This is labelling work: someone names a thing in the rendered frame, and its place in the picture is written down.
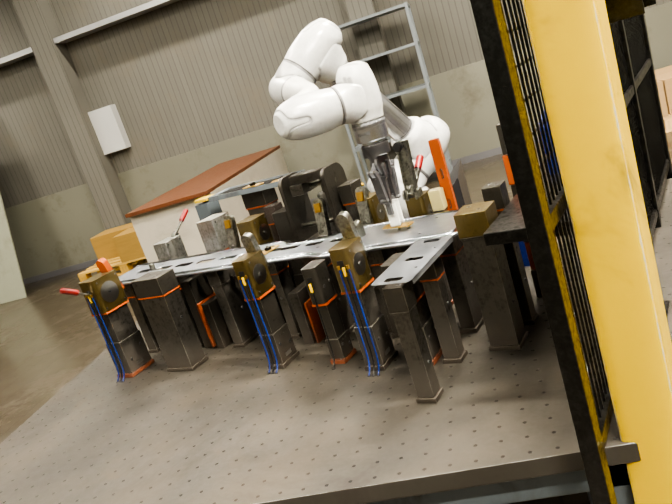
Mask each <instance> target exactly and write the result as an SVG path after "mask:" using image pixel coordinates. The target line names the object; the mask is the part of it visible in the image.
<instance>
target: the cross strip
mask: <svg viewBox="0 0 672 504"><path fill-rule="evenodd" d="M452 236H453V235H445V236H438V237H432V238H425V239H420V240H417V241H416V242H414V243H413V244H412V245H411V246H410V247H409V248H408V249H407V250H406V251H405V252H404V253H403V254H402V255H401V256H400V257H399V258H398V259H397V260H396V261H395V262H394V263H393V264H392V265H390V266H389V267H388V268H387V269H386V270H385V271H384V272H383V273H382V274H381V275H380V276H379V277H378V278H377V279H376V280H375V281H374V282H373V283H372V284H371V286H373V288H375V287H376V286H379V285H388V284H396V283H405V282H409V281H411V280H412V281H413V284H414V283H415V282H416V281H417V280H418V279H419V278H420V277H421V276H422V274H423V273H424V272H425V271H426V270H427V269H428V268H429V267H430V266H431V265H432V264H433V262H434V261H435V260H436V259H437V258H438V257H439V256H440V255H441V254H442V253H443V252H444V250H445V249H446V248H447V247H448V246H449V245H450V244H451V243H452V242H453V238H452ZM439 238H441V239H440V240H439V241H434V242H427V243H423V242H424V241H426V240H432V239H439ZM435 247H436V248H435ZM422 256H423V258H422V259H419V260H412V261H405V260H406V259H408V258H414V257H422ZM415 267H417V268H415ZM397 277H403V278H402V279H401V280H398V281H390V282H384V281H385V280H386V279H389V278H397Z"/></svg>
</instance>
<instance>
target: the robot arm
mask: <svg viewBox="0 0 672 504"><path fill-rule="evenodd" d="M341 43H342V33H341V31H340V29H339V27H338V26H337V25H335V24H334V23H333V22H331V21H329V20H327V19H324V18H319V19H317V20H315V21H313V22H311V23H310V24H308V25H307V26H306V27H305V28H304V29H303V30H302V31H301V32H300V34H299V35H298V36H297V38H296V39H295V41H294V42H293V43H292V45H291V47H290V48H289V50H288V52H287V54H286V56H285V58H284V60H283V61H282V63H281V65H280V66H279V68H278V70H277V72H276V74H275V76H274V77H273V78H272V79H271V81H270V84H269V94H270V96H271V98H272V99H273V100H274V101H275V102H276V103H277V104H278V105H280V106H279V107H278V108H277V109H276V111H275V113H274V117H273V123H274V127H275V129H276V131H277V132H278V134H279V135H280V136H282V137H283V138H285V139H287V140H304V139H308V138H311V137H315V136H318V135H321V134H323V133H326V132H328V131H331V130H333V129H334V128H336V127H339V126H341V125H345V124H350V123H351V126H352V130H353V132H354V135H355V139H356V142H357V144H358V145H362V146H361V150H362V153H363V156H364V158H365V159H369V160H370V167H371V171H369V172H367V175H368V177H369V180H368V182H367V187H368V189H369V191H370V193H372V192H376V195H377V198H378V200H379V203H380V204H381V205H384V208H386V211H387V215H388V218H389V222H390V225H391V227H395V226H400V225H401V223H404V222H405V221H404V218H407V217H410V216H409V213H408V209H407V206H406V203H405V200H403V197H402V191H403V190H404V186H403V181H402V176H401V172H400V167H399V163H398V158H397V156H396V157H395V159H392V160H390V159H389V157H388V155H387V153H389V152H390V151H391V149H390V145H389V142H388V139H387V138H385V137H387V136H389V137H390V138H391V145H392V146H393V144H394V143H395V142H399V141H403V140H408V142H409V146H410V151H411V156H412V160H413V165H414V166H415V162H416V157H417V155H419V154H421V155H423V156H424V159H423V164H422V169H421V171H420V175H419V180H418V187H421V188H422V190H423V191H424V190H429V191H430V190H431V189H429V188H428V187H426V186H425V185H426V183H427V180H428V178H429V177H430V176H431V174H432V173H433V172H434V170H435V166H434V162H433V158H432V155H431V151H430V147H429V144H428V141H429V140H431V139H435V138H439V139H440V143H441V146H442V150H443V154H445V152H446V150H447V147H448V144H449V140H450V131H449V127H448V126H447V124H446V123H445V122H444V121H442V120H441V119H439V118H438V117H435V116H429V115H428V116H423V117H421V118H419V117H416V116H412V117H407V116H406V115H405V114H404V113H403V112H402V111H401V110H400V109H399V108H398V107H396V106H395V105H394V104H393V103H392V102H391V101H390V100H389V99H388V98H387V97H385V96H384V95H383V94H382V93H381V92H380V90H379V87H378V84H377V81H376V79H375V77H374V74H373V72H372V70H371V69H370V67H369V65H368V64H367V63H365V62H362V61H354V62H350V63H348V62H347V58H346V55H345V53H344V51H343V49H342V46H341ZM316 81H319V82H321V83H325V84H329V85H330V86H331V87H330V88H326V89H322V90H319V89H318V87H317V86H316V85H314V84H315V83H316Z"/></svg>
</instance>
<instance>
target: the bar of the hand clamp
mask: <svg viewBox="0 0 672 504"><path fill-rule="evenodd" d="M392 148H393V150H394V151H395V152H396V153H397V158H398V163H399V167H400V172H401V176H402V181H403V186H404V190H405V195H406V200H407V201H410V200H409V198H410V197H411V196H409V191H410V188H409V186H410V185H412V186H413V190H414V195H415V199H416V200H417V199H418V198H417V194H416V188H417V187H418V184H417V179H416V174H415V170H414V165H413V160H412V156H411V151H410V146H409V142H408V140H403V141H399V142H395V143H394V144H393V146H392Z"/></svg>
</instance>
